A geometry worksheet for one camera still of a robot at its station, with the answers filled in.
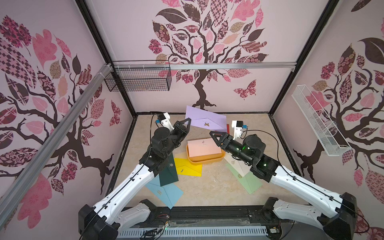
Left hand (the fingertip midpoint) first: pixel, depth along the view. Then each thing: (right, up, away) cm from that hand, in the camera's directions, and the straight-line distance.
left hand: (191, 121), depth 67 cm
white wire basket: (+69, -9, +6) cm, 70 cm away
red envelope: (+18, -3, +6) cm, 19 cm away
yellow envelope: (-4, -27, +23) cm, 36 cm away
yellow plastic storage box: (+8, -22, +23) cm, 33 cm away
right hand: (+9, -7, -1) cm, 11 cm away
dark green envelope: (-14, -31, +21) cm, 40 cm away
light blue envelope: (-13, -40, +16) cm, 45 cm away
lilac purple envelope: (+7, +1, +4) cm, 9 cm away
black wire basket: (-52, +44, +75) cm, 101 cm away
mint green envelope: (+34, -35, +19) cm, 52 cm away
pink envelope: (+7, -16, +28) cm, 33 cm away
